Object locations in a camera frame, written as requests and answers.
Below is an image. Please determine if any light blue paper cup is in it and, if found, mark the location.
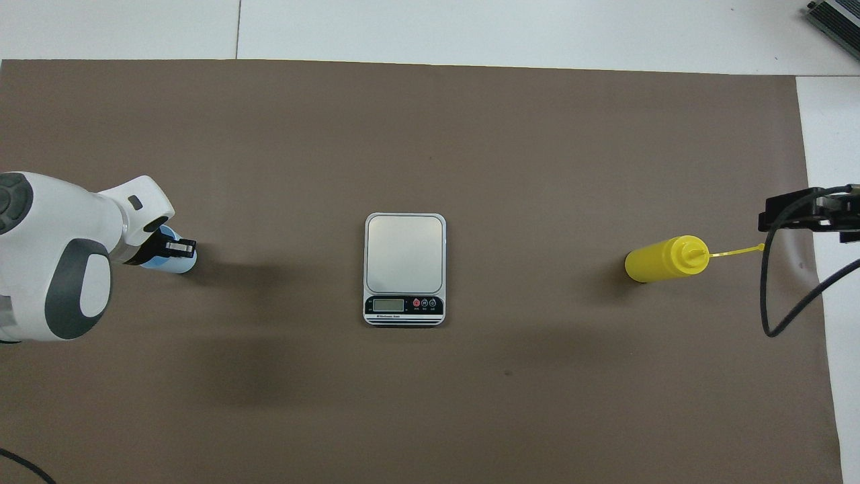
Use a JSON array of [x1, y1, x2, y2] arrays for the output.
[[138, 227, 198, 275]]

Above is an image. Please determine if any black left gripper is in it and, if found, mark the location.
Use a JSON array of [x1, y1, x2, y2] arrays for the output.
[[123, 229, 197, 268]]

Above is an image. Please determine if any yellow squeeze bottle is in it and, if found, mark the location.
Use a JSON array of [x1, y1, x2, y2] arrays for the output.
[[625, 235, 767, 284]]

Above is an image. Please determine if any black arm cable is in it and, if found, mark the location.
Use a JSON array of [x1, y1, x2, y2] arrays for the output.
[[760, 185, 860, 338], [0, 448, 56, 484]]

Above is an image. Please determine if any brown table mat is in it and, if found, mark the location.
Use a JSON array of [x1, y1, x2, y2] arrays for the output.
[[0, 59, 844, 484]]

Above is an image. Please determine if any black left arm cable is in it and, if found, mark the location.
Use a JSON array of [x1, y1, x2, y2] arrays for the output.
[[0, 448, 56, 484]]

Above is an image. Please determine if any silver digital kitchen scale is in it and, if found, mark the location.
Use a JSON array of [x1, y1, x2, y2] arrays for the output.
[[363, 212, 447, 327]]

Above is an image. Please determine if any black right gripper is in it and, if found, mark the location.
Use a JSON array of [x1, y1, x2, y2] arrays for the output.
[[758, 188, 860, 243]]

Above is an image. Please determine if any grey ribbed metal device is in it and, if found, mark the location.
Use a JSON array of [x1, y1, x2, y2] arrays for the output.
[[806, 0, 860, 63]]

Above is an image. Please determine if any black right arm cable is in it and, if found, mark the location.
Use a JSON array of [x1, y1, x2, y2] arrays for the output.
[[760, 185, 860, 338]]

